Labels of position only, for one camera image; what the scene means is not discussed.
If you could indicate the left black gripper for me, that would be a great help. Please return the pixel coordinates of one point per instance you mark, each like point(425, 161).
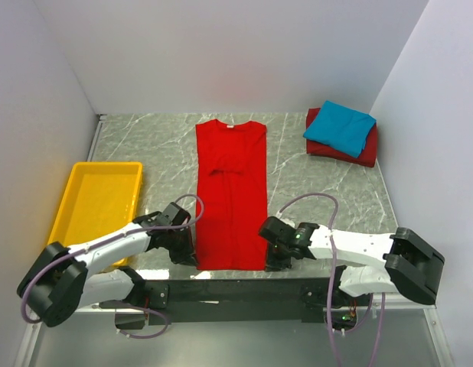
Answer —
point(187, 255)

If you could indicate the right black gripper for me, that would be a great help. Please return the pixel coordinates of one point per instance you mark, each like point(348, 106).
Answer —
point(274, 264)

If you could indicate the bright red t-shirt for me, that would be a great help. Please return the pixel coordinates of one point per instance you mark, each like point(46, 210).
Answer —
point(232, 184)

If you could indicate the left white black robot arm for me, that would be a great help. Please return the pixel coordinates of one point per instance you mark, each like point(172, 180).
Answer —
point(66, 278)

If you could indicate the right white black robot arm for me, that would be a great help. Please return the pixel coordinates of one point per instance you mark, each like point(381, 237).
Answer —
point(401, 263)

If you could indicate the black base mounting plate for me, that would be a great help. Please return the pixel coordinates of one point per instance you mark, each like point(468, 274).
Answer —
point(185, 301)

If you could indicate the yellow plastic tray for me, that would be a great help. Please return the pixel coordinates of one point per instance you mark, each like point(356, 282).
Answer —
point(99, 198)

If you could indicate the folded dark red t-shirt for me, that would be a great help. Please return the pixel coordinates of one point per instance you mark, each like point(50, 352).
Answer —
point(367, 158)

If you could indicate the folded blue t-shirt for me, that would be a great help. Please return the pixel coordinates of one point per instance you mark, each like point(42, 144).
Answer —
point(344, 129)

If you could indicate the aluminium extrusion rail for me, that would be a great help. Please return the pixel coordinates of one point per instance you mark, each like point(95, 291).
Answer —
point(394, 300)

